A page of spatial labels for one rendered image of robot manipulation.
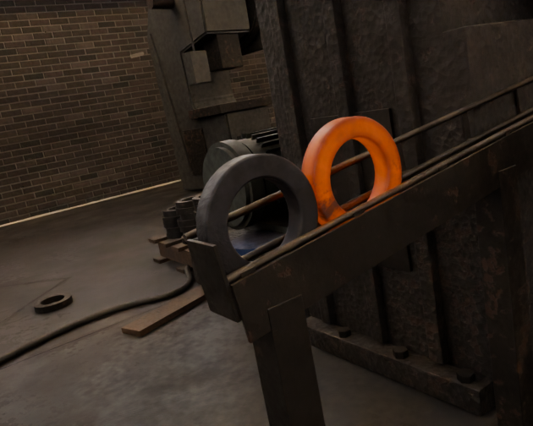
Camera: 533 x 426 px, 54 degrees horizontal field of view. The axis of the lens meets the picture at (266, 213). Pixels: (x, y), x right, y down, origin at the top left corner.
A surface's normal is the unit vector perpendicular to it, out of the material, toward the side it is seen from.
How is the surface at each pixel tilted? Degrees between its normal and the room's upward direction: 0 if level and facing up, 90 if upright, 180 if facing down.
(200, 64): 90
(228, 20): 92
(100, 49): 90
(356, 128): 90
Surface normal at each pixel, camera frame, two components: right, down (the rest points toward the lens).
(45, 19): 0.57, 0.06
